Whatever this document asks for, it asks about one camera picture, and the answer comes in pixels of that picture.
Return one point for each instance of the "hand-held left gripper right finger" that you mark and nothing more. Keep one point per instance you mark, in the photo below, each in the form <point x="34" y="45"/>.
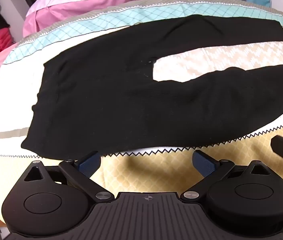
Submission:
<point x="204" y="163"/>

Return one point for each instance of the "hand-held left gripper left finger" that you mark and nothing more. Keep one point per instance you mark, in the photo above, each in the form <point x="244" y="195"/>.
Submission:
<point x="89" y="163"/>

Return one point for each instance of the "black pants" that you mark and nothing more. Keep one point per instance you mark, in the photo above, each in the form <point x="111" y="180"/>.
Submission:
<point x="94" y="105"/>

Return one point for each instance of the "patterned beige teal bed blanket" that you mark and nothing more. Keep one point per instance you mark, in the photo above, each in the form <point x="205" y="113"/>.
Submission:
<point x="231" y="55"/>

